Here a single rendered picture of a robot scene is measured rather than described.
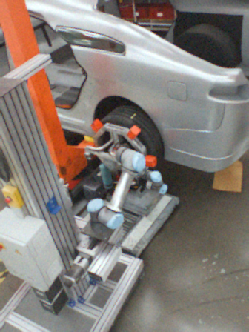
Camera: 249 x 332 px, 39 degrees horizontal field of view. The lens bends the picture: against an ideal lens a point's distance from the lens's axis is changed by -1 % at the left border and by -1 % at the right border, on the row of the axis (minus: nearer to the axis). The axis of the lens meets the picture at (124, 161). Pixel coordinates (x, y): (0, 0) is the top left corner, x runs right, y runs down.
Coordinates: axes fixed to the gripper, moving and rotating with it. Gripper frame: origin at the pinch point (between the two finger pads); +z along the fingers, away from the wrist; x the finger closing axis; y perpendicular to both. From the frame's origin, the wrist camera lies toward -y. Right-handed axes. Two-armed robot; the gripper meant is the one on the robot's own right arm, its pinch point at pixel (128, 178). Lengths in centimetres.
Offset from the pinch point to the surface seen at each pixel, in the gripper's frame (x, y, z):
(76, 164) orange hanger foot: -10, -18, 74
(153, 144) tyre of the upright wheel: -34.6, 12.9, -4.6
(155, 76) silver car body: -44, 72, -8
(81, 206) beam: 1, -68, 75
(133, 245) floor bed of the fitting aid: 13, -75, 0
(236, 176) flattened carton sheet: -127, -86, -44
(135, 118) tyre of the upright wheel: -38, 32, 13
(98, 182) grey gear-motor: -17, -43, 58
